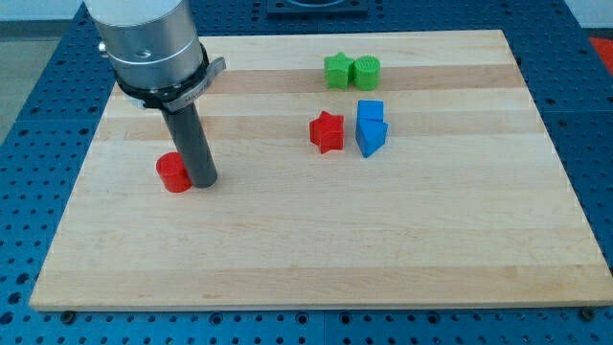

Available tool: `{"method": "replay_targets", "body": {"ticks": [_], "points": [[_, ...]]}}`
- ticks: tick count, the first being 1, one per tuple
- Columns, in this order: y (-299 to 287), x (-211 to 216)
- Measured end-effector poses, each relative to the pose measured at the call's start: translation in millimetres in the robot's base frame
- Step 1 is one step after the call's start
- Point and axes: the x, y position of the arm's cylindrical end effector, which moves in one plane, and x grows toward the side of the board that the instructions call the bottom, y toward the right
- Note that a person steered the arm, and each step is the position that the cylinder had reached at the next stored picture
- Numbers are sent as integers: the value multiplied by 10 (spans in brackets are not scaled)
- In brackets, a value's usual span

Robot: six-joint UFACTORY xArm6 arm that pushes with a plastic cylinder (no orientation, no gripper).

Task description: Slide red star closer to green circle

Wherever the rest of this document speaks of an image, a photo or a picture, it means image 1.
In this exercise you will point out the light wooden board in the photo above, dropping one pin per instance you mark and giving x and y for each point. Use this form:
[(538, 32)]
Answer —
[(466, 205)]

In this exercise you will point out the red star block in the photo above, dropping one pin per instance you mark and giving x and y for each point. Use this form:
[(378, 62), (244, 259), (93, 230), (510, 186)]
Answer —
[(327, 132)]

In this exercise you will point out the blue cube block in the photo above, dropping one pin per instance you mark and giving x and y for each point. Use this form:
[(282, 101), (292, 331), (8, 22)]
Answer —
[(370, 110)]

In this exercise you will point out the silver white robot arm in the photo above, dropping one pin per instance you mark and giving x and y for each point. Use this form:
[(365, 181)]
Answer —
[(151, 44)]

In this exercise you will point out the green star block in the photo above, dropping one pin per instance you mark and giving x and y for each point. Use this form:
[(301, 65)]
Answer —
[(338, 70)]

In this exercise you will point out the green cylinder block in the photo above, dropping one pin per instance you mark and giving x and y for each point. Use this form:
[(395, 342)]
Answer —
[(366, 73)]

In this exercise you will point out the red cylinder block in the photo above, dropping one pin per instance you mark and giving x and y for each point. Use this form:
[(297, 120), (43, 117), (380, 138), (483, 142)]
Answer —
[(172, 172)]

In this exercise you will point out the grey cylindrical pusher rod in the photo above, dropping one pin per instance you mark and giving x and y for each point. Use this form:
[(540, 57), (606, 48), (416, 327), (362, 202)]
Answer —
[(190, 141)]

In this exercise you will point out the blue triangular prism block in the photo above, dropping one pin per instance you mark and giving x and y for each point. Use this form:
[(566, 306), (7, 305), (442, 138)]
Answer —
[(370, 136)]

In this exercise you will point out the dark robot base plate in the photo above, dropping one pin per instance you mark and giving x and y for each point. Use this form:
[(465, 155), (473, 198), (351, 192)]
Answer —
[(279, 8)]

